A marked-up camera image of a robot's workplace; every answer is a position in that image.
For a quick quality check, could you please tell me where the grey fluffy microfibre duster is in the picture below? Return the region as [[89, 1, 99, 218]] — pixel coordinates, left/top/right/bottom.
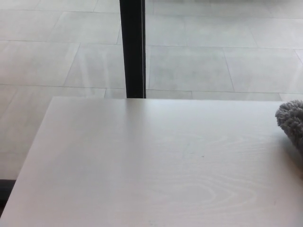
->
[[275, 99, 303, 149]]

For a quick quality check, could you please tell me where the black vertical window frame post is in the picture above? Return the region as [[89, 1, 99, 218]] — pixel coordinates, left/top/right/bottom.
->
[[119, 0, 147, 99]]

